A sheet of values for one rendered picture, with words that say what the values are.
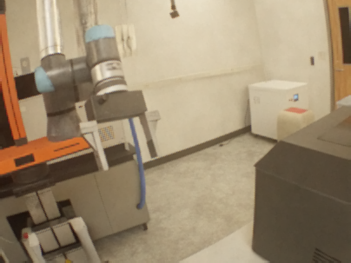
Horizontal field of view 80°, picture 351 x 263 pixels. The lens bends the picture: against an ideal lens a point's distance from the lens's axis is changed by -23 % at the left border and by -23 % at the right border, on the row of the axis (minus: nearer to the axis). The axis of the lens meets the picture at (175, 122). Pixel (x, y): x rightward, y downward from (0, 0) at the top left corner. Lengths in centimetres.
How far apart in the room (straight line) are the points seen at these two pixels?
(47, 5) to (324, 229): 85
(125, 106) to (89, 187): 132
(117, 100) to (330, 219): 48
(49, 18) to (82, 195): 136
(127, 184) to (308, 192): 159
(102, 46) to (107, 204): 148
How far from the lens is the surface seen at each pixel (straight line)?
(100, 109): 53
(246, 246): 68
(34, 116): 174
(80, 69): 68
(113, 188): 189
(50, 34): 73
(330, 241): 48
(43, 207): 98
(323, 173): 45
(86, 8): 87
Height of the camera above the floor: 138
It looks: 15 degrees down
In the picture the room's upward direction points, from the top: 8 degrees counter-clockwise
